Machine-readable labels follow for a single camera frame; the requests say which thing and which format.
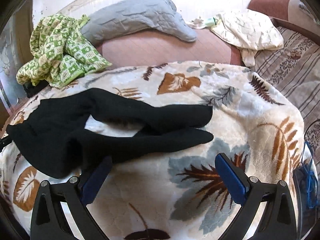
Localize grey quilted pillow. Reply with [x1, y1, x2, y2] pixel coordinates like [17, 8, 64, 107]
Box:
[81, 0, 197, 46]

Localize pink bed sheet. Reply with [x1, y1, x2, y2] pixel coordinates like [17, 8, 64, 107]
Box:
[97, 29, 243, 68]

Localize cream floral pillow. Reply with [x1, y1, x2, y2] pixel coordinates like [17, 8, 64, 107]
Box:
[188, 8, 285, 68]

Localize brown sofa headboard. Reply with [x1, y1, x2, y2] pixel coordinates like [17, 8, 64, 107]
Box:
[247, 0, 319, 44]

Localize leaf-print fleece blanket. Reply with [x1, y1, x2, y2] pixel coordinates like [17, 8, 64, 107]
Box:
[8, 61, 311, 239]

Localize striped brown bedspread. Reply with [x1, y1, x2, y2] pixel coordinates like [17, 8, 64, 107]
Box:
[250, 26, 320, 156]

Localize black pants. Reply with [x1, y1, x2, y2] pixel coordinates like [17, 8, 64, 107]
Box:
[7, 88, 213, 179]

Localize green patterned cloth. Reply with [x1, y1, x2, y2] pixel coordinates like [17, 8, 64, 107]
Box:
[16, 14, 112, 89]

